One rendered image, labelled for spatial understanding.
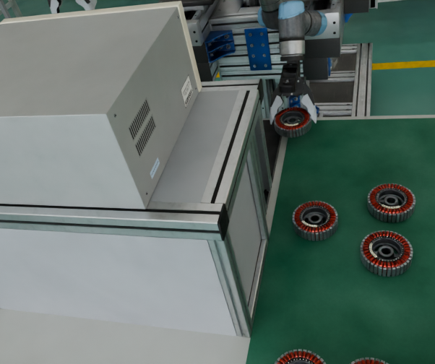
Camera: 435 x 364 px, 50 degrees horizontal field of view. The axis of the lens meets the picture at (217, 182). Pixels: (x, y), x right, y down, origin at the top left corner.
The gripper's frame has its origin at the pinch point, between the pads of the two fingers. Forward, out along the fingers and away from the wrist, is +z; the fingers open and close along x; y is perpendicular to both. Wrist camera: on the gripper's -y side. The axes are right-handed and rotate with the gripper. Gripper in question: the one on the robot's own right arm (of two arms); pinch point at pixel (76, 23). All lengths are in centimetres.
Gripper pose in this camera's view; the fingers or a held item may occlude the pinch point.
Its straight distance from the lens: 157.3
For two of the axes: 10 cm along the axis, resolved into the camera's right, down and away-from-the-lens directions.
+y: 2.5, -6.9, 6.8
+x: -9.5, -0.4, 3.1
